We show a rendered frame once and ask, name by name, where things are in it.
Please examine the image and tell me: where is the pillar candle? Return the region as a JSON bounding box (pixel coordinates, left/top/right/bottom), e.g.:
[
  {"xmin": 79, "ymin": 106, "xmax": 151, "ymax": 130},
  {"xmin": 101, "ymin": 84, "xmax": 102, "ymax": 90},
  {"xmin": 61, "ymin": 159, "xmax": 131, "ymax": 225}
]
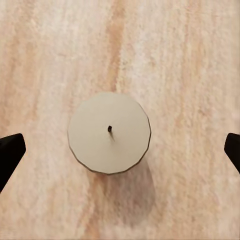
[{"xmin": 67, "ymin": 91, "xmax": 152, "ymax": 176}]

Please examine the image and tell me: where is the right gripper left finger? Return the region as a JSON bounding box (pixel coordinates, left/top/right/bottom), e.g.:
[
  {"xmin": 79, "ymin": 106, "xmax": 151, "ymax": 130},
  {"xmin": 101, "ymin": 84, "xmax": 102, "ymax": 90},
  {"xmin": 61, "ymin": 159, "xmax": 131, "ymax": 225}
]
[{"xmin": 0, "ymin": 133, "xmax": 26, "ymax": 193}]

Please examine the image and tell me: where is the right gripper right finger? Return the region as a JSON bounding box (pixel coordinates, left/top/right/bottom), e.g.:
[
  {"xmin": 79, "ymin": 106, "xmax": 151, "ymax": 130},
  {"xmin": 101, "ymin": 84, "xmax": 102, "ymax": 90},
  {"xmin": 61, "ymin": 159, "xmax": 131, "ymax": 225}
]
[{"xmin": 224, "ymin": 133, "xmax": 240, "ymax": 172}]

